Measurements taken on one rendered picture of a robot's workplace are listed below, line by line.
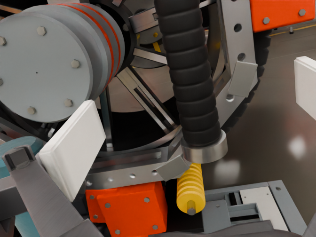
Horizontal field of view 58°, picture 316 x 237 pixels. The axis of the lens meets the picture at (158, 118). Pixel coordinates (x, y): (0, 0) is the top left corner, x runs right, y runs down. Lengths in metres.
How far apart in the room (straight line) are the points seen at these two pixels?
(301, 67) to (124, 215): 0.49
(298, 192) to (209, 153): 1.17
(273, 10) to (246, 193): 0.94
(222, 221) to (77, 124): 0.84
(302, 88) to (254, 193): 1.11
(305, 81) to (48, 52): 0.26
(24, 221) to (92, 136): 0.34
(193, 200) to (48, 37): 0.41
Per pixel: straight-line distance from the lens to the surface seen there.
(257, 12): 0.47
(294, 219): 1.18
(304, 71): 0.18
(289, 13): 0.48
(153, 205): 0.58
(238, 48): 0.47
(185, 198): 0.59
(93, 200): 0.61
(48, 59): 0.34
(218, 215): 0.99
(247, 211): 1.11
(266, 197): 1.27
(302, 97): 0.19
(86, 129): 0.18
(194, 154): 0.26
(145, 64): 0.98
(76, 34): 0.34
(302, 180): 1.49
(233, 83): 0.48
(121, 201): 0.59
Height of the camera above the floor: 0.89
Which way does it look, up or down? 22 degrees down
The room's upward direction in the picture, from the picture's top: 14 degrees counter-clockwise
